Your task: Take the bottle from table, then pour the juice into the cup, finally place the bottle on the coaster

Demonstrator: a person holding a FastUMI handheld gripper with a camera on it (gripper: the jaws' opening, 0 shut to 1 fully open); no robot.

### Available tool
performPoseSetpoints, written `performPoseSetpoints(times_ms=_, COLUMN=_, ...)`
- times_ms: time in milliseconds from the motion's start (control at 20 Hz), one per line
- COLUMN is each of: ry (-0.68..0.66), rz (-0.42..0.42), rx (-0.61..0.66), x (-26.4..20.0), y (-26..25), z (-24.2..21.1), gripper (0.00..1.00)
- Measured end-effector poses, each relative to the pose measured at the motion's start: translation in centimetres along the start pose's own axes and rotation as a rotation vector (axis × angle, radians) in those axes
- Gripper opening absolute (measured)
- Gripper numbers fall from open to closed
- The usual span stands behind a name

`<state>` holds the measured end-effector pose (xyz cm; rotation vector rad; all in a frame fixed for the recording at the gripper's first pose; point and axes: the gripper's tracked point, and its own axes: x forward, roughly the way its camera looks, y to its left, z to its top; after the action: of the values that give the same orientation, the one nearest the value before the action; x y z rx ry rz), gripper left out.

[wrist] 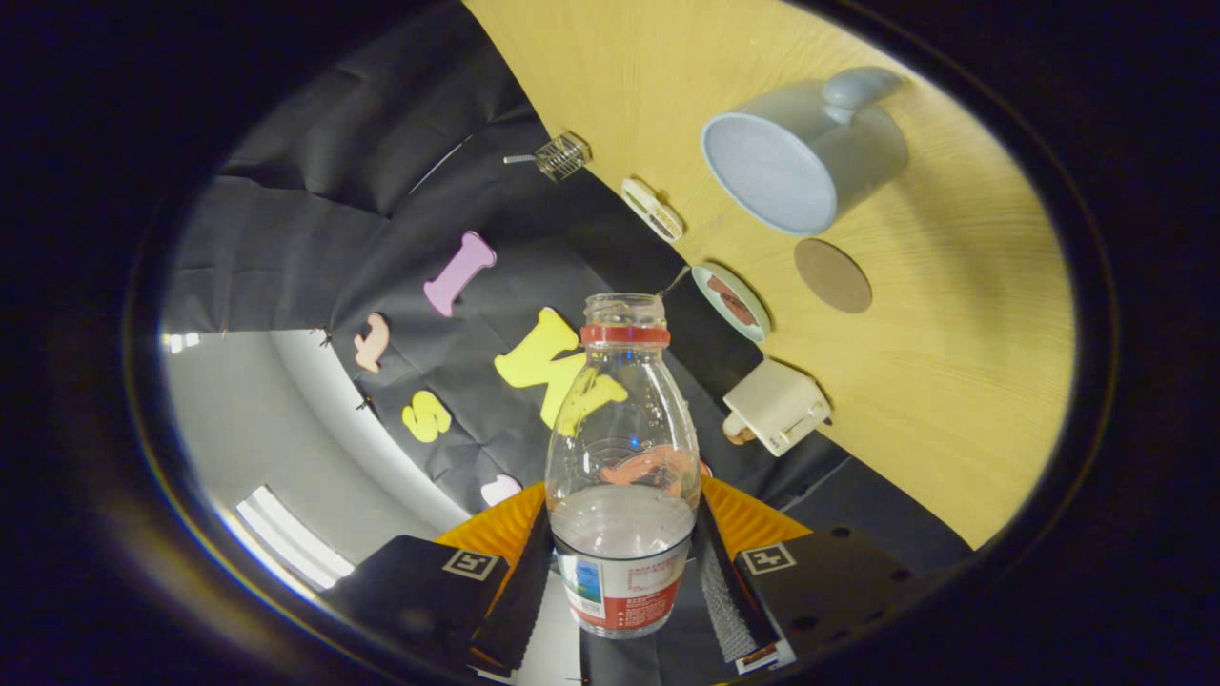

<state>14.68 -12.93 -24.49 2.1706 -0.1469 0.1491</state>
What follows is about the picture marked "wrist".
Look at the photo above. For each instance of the pale green plate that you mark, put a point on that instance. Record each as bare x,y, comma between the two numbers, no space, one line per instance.
705,278

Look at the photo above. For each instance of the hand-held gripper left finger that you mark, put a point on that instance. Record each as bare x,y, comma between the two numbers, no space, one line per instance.
515,600

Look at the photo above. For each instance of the wooden table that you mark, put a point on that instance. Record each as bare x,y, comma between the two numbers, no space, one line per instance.
953,381

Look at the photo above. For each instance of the brown meat slice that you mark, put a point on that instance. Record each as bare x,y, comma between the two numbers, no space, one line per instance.
743,310
721,287

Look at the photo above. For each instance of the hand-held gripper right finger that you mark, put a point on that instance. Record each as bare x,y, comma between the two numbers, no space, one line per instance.
726,600

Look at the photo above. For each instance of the pale blue cup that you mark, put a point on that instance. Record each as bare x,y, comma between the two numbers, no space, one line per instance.
820,143

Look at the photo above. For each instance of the clear plastic juice bottle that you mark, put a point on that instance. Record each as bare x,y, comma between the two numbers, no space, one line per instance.
620,534

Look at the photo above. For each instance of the brown round coaster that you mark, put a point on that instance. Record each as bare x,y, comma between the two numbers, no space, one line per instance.
833,275

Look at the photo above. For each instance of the white toaster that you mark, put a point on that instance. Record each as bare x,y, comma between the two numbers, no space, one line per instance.
777,405

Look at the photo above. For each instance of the bread slice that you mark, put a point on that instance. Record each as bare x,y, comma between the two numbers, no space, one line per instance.
734,431

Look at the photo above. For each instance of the large ceiling light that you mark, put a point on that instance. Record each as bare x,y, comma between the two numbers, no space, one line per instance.
291,538

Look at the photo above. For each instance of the white divided bean dish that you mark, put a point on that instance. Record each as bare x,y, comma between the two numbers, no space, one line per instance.
653,211

